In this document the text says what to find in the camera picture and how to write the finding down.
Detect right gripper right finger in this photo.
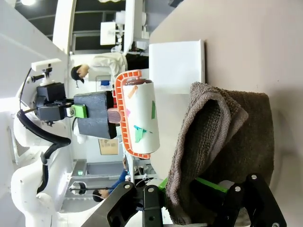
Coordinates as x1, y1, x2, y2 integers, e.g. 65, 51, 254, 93
195, 174, 287, 227

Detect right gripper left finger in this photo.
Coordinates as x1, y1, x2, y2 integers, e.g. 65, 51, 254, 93
107, 177, 171, 227

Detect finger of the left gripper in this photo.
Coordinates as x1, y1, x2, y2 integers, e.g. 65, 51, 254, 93
62, 103, 89, 119

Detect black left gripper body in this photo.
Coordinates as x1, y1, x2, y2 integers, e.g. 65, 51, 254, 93
35, 105, 67, 122

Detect pink lint roller black handle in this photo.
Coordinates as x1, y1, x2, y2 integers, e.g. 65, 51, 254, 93
73, 70, 161, 159

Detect brown towel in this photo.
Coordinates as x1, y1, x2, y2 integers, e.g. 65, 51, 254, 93
165, 81, 276, 226

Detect person in blue shirt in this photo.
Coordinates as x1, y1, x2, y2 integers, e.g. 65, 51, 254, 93
92, 157, 130, 203

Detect cardboard box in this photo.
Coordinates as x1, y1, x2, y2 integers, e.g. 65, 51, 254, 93
98, 138, 119, 156

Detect black-haired person white shirt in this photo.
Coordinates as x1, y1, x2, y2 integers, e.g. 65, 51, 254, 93
70, 53, 129, 84

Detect orange paper scrap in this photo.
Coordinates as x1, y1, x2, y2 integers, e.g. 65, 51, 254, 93
127, 85, 139, 99

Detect blue-green paper scrap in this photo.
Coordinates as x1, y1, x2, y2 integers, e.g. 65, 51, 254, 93
133, 124, 153, 144

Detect green paper scrap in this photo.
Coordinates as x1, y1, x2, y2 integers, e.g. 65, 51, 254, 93
150, 100, 157, 120

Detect white lint roller stand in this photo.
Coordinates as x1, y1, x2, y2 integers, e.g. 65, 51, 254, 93
148, 39, 205, 183

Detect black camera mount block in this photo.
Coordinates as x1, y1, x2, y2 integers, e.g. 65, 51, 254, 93
36, 82, 66, 103

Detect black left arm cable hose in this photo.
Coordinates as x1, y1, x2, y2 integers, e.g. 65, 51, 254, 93
17, 68, 72, 193

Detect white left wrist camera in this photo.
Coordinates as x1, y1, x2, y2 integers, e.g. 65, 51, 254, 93
31, 58, 62, 72

